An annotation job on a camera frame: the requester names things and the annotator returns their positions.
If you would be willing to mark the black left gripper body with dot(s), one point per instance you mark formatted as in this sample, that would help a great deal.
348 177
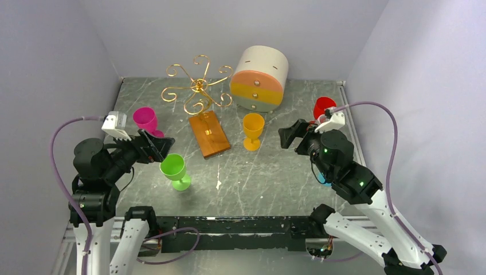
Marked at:
126 152

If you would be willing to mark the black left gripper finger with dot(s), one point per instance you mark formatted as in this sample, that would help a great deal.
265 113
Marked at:
151 152
148 138

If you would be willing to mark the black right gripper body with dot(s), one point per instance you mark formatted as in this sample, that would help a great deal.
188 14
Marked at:
313 148

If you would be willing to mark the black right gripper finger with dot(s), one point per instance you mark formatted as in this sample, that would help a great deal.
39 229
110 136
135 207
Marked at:
288 134
303 146

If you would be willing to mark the green plastic wine glass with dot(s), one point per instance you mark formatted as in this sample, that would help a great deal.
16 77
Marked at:
174 169

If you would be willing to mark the magenta plastic wine glass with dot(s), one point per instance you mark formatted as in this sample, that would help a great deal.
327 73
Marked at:
145 118

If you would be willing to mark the orange plastic wine glass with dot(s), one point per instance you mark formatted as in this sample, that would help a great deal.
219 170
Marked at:
253 124

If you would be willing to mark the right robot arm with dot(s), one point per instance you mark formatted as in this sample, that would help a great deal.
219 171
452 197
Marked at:
397 248

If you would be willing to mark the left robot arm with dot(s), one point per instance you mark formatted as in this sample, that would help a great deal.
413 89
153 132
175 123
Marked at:
95 196

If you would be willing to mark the blue plastic wine glass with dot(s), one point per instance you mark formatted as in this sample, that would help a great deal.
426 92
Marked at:
323 181

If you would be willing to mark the red plastic wine glass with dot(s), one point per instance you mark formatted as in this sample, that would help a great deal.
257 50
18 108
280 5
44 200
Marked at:
321 104

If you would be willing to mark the round pastel drawer cabinet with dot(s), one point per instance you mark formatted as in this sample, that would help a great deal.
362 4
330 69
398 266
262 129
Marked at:
259 80

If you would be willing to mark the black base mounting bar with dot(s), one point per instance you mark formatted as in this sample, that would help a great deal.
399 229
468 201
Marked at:
244 232

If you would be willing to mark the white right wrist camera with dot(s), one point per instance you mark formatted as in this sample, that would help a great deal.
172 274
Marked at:
330 120

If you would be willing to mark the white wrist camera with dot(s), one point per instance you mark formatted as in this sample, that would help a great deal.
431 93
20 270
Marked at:
330 120
114 125

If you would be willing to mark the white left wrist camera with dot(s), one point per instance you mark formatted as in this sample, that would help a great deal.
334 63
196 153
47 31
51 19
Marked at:
114 125

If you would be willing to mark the gold wire wine glass rack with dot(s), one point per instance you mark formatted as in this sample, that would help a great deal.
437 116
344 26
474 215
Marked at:
206 127

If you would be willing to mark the aluminium frame rail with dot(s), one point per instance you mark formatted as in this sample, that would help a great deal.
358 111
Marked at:
114 247

